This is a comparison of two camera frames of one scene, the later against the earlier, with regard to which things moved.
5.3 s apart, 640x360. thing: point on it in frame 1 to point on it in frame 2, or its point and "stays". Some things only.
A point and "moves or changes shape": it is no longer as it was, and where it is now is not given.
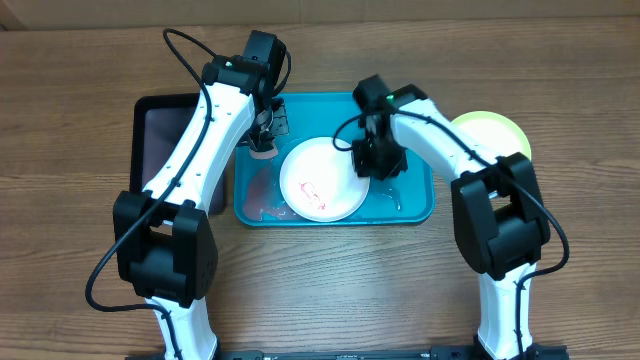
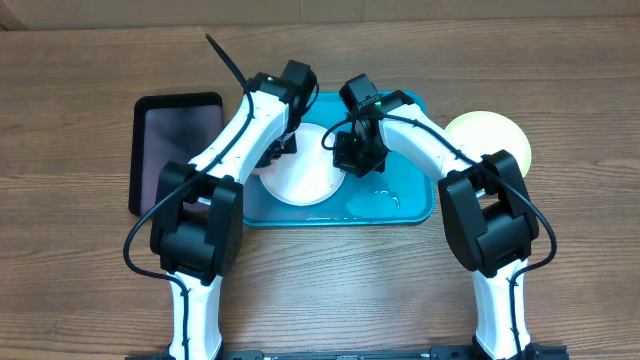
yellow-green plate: [494, 131] stays
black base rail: [475, 353] stays
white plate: [320, 182] moves or changes shape
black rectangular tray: [161, 125] stays
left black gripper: [280, 128] to [290, 148]
